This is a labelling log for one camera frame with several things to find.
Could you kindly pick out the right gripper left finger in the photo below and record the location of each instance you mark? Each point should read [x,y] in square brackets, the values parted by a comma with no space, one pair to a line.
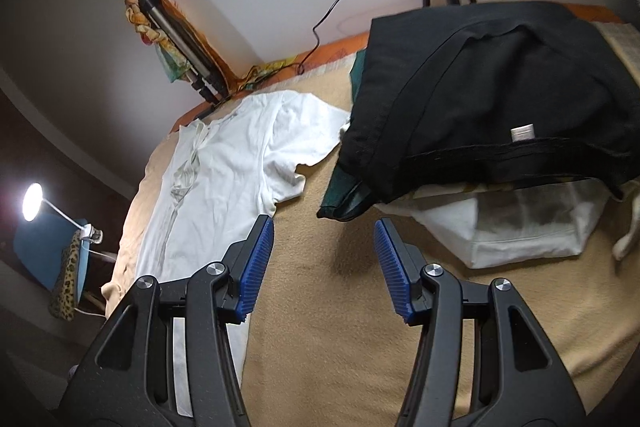
[127,376]

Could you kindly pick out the white t-shirt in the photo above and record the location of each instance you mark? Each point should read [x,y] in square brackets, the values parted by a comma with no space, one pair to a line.
[224,174]

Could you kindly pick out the folded tripod with scarf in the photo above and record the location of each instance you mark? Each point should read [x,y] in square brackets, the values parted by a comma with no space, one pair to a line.
[184,52]

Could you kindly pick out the black folded garment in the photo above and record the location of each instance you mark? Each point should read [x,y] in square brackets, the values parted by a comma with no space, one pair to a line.
[521,93]

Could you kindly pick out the tan blanket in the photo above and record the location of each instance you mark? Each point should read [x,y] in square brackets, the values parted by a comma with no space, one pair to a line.
[326,347]

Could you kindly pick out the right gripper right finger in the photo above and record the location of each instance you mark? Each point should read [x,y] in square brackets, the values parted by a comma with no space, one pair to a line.
[518,377]

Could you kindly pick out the leopard print cloth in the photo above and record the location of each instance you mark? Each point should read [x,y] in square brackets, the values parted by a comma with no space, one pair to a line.
[63,299]

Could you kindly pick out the white clip desk lamp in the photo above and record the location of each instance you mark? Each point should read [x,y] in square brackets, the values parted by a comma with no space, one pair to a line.
[34,199]

